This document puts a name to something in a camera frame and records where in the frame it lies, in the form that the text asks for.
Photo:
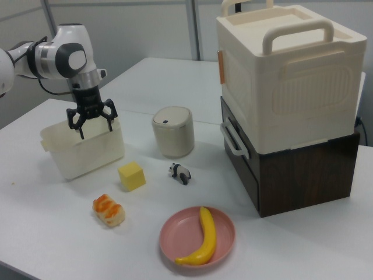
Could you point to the beige lidded trash can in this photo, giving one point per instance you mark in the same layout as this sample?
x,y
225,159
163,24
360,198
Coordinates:
x,y
175,140

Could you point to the yellow toy banana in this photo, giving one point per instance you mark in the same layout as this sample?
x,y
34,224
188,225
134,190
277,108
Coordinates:
x,y
208,230

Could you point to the pink plastic plate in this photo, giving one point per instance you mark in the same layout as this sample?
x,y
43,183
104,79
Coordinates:
x,y
186,230

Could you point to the orange latch strip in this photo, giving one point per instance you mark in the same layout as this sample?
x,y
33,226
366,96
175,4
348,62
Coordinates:
x,y
221,67

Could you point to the dark brown wooden drawer box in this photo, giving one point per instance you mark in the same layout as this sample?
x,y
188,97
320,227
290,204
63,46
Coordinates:
x,y
306,175

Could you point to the toy bread loaf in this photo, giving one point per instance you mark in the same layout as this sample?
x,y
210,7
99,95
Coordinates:
x,y
109,211

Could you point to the white plastic box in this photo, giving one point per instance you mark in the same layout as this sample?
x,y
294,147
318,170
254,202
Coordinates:
x,y
87,157

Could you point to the cream plastic storage box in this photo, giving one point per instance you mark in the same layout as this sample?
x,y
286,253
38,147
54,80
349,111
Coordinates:
x,y
291,87

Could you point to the panda toy figure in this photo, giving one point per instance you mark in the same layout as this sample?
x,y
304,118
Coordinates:
x,y
182,172

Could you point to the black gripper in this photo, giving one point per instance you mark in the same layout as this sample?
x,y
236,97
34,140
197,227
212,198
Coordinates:
x,y
87,102

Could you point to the yellow cube block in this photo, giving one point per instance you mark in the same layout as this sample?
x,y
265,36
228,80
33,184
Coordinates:
x,y
131,178

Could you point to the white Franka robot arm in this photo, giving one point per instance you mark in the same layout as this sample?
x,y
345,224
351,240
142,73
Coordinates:
x,y
67,38

